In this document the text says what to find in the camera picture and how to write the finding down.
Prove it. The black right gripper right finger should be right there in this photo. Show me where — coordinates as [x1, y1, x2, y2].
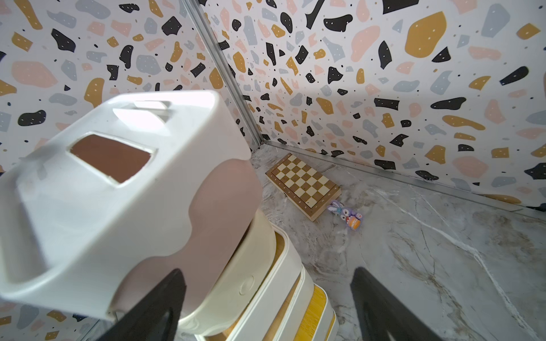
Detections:
[351, 267, 442, 340]

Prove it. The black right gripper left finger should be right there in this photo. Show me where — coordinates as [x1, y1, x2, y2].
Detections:
[98, 269, 186, 341]

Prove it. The yellow lid tissue box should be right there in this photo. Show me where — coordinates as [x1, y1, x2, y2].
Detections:
[325, 313, 339, 341]
[294, 284, 331, 341]

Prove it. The dark brown lid tissue box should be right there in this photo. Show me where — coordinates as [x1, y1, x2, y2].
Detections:
[178, 210, 277, 336]

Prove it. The white pink tissue box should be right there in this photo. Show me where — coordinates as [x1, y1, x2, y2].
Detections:
[1, 90, 262, 318]

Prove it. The light bamboo lid tissue box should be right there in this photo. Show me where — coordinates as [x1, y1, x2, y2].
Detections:
[263, 267, 314, 340]

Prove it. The small purple object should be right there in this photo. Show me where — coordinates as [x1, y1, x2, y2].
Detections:
[327, 200, 363, 230]

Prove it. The wooden chess board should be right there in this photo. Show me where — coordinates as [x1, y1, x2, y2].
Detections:
[266, 153, 341, 222]

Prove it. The left corner aluminium post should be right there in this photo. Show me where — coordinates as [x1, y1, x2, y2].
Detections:
[182, 1, 263, 151]

